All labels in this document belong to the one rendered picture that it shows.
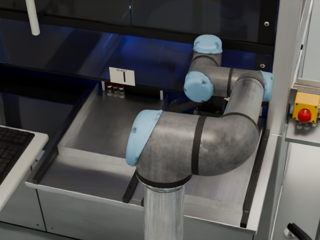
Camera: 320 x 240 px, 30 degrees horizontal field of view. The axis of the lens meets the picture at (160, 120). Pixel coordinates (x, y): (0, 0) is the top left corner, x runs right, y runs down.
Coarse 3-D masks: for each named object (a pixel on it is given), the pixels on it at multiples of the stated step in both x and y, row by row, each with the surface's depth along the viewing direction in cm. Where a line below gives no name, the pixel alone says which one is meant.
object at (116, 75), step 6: (114, 72) 194; (120, 72) 193; (126, 72) 193; (132, 72) 192; (114, 78) 196; (120, 78) 195; (126, 78) 194; (132, 78) 193; (126, 84) 196; (132, 84) 195
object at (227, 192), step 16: (192, 176) 178; (208, 176) 178; (224, 176) 178; (240, 176) 177; (192, 192) 173; (208, 192) 173; (224, 192) 173; (240, 192) 172; (224, 208) 167; (240, 208) 165
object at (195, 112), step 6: (216, 96) 166; (204, 102) 168; (210, 102) 168; (216, 102) 167; (222, 102) 166; (198, 108) 169; (204, 108) 169; (210, 108) 169; (216, 108) 168; (222, 108) 168; (198, 114) 170; (204, 114) 169; (210, 114) 168; (216, 114) 167; (222, 114) 172
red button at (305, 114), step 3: (300, 111) 179; (303, 111) 179; (306, 111) 178; (309, 111) 179; (300, 114) 179; (303, 114) 178; (306, 114) 178; (309, 114) 178; (300, 117) 179; (303, 117) 179; (306, 117) 178; (309, 117) 178; (300, 120) 180; (303, 120) 180; (306, 120) 179; (309, 120) 179
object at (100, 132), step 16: (96, 96) 209; (112, 96) 209; (128, 96) 209; (80, 112) 199; (96, 112) 202; (112, 112) 202; (128, 112) 202; (80, 128) 196; (96, 128) 196; (112, 128) 196; (128, 128) 196; (64, 144) 190; (80, 144) 190; (96, 144) 190; (112, 144) 190; (96, 160) 184; (112, 160) 182
